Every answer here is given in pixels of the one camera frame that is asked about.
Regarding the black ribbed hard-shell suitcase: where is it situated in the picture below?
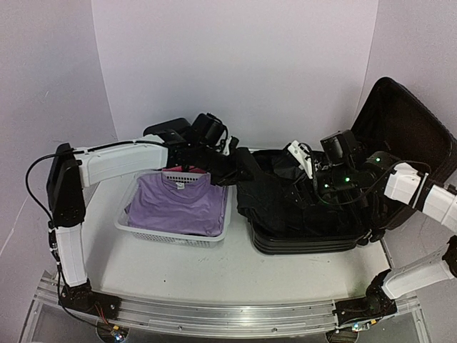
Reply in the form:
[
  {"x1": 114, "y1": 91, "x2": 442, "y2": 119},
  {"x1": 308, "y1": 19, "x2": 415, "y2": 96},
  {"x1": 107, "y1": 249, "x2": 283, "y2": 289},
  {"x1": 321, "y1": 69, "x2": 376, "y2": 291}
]
[{"x1": 249, "y1": 77, "x2": 456, "y2": 255}]

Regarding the black garment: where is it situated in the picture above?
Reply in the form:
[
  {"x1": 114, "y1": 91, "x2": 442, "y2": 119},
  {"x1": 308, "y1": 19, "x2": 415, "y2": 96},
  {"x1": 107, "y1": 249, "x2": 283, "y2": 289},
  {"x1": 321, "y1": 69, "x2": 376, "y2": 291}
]
[{"x1": 236, "y1": 148, "x2": 359, "y2": 240}]

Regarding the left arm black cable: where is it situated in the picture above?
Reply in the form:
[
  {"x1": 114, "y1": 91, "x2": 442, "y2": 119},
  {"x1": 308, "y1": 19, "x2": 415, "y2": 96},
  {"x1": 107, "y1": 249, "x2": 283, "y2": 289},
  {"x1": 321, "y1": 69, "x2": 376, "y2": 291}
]
[{"x1": 25, "y1": 139, "x2": 161, "y2": 224}]

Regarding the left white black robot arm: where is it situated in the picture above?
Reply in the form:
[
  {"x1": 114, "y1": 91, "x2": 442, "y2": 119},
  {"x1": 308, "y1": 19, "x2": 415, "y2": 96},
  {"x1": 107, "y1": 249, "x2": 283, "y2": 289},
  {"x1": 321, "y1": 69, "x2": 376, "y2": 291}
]
[{"x1": 46, "y1": 114, "x2": 251, "y2": 319}]

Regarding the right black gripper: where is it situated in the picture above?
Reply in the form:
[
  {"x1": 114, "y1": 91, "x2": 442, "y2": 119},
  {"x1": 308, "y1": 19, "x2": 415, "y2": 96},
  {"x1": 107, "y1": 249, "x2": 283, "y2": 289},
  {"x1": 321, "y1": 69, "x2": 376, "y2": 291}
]
[{"x1": 281, "y1": 163, "x2": 354, "y2": 210}]

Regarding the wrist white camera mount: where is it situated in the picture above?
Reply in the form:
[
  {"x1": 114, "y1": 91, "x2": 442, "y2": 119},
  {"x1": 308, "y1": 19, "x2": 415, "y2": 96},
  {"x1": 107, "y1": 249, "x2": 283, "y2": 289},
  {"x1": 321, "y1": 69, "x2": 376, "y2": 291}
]
[
  {"x1": 286, "y1": 140, "x2": 315, "y2": 179},
  {"x1": 222, "y1": 136, "x2": 239, "y2": 156}
]

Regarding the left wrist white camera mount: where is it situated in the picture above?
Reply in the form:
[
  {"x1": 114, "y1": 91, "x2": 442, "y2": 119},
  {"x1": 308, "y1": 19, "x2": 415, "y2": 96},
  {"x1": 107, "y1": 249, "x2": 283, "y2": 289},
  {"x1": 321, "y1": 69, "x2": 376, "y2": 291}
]
[{"x1": 222, "y1": 136, "x2": 239, "y2": 156}]

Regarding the black pink three-drawer organizer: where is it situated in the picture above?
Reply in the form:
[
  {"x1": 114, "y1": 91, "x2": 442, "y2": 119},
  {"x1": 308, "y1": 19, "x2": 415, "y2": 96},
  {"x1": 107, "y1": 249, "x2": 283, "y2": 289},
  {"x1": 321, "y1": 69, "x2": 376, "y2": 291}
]
[{"x1": 143, "y1": 118, "x2": 191, "y2": 136}]

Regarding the white perforated plastic basket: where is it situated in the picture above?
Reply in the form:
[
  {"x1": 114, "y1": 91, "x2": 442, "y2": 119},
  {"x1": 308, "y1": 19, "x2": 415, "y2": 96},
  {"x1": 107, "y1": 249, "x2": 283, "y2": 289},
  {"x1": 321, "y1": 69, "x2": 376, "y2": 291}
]
[{"x1": 114, "y1": 171, "x2": 233, "y2": 248}]

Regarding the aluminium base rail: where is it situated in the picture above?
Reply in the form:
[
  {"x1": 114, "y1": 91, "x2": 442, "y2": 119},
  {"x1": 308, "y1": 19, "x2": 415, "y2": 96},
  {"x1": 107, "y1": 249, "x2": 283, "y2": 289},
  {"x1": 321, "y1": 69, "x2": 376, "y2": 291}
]
[{"x1": 19, "y1": 272, "x2": 430, "y2": 342}]

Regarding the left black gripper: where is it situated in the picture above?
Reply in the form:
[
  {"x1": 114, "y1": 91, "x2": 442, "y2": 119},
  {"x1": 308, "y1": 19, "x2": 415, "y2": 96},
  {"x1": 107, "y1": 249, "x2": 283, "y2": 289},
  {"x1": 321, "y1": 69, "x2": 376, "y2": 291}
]
[{"x1": 194, "y1": 144, "x2": 255, "y2": 188}]

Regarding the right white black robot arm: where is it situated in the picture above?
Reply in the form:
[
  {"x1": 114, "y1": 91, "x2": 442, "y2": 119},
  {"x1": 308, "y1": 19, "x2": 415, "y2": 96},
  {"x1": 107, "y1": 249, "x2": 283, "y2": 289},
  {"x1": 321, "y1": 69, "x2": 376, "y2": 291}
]
[{"x1": 304, "y1": 130, "x2": 456, "y2": 328}]

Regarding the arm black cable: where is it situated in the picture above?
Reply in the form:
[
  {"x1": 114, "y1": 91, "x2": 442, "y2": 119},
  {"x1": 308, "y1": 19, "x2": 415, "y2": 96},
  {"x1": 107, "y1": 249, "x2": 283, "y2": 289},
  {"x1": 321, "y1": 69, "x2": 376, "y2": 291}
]
[
  {"x1": 25, "y1": 139, "x2": 161, "y2": 224},
  {"x1": 306, "y1": 142, "x2": 429, "y2": 208}
]

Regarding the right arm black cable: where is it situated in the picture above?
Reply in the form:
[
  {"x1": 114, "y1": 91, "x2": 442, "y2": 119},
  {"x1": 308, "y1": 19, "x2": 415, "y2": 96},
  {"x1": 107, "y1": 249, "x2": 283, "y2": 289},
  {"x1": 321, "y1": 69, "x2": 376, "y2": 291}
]
[{"x1": 306, "y1": 142, "x2": 429, "y2": 208}]

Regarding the magenta t-shirt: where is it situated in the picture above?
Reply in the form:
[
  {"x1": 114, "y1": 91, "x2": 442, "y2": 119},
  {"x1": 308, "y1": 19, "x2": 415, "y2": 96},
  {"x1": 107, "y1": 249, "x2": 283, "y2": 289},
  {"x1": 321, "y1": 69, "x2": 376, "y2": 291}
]
[{"x1": 162, "y1": 166, "x2": 206, "y2": 174}]

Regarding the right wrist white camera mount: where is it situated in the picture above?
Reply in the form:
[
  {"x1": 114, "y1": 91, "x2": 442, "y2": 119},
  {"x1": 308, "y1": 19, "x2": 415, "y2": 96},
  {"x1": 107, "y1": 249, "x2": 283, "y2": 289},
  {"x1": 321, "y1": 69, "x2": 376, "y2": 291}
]
[{"x1": 286, "y1": 140, "x2": 315, "y2": 179}]

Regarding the purple cloth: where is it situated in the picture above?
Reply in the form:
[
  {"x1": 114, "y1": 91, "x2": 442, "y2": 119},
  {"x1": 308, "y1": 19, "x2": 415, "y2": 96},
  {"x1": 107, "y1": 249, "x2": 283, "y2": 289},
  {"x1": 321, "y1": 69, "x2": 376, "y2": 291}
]
[{"x1": 125, "y1": 173, "x2": 226, "y2": 237}]

